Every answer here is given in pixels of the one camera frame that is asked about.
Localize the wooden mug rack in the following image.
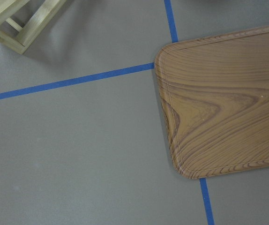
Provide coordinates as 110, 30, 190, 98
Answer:
0, 0, 66, 54

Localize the brown wood-grain tray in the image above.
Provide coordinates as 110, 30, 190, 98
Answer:
155, 25, 269, 179

